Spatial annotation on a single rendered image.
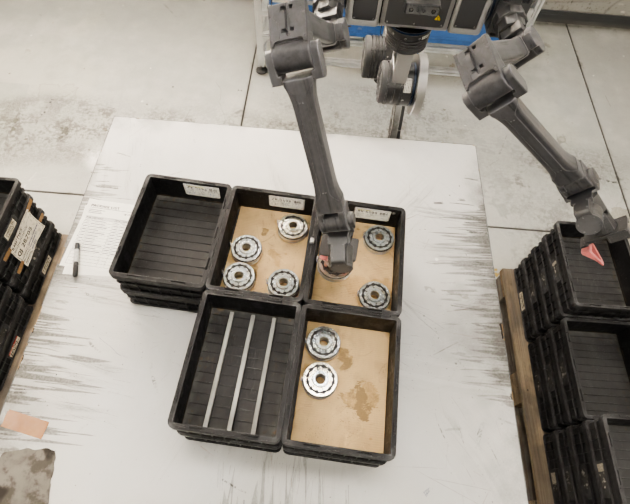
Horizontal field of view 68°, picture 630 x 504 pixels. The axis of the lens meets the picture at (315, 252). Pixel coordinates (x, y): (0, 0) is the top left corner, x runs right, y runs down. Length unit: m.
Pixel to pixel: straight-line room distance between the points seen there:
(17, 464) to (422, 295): 1.37
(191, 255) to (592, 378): 1.65
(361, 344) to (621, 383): 1.21
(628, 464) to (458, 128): 2.13
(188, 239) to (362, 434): 0.85
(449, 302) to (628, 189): 1.98
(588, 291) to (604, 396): 0.42
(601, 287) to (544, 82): 1.98
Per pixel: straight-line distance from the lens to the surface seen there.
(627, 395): 2.31
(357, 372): 1.45
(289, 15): 0.99
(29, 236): 2.44
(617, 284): 2.37
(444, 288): 1.77
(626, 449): 2.11
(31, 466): 1.69
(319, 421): 1.41
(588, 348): 2.30
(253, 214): 1.68
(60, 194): 3.05
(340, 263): 1.12
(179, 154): 2.07
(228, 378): 1.45
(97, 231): 1.93
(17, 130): 3.50
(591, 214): 1.27
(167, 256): 1.64
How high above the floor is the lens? 2.22
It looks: 60 degrees down
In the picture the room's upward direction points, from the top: 6 degrees clockwise
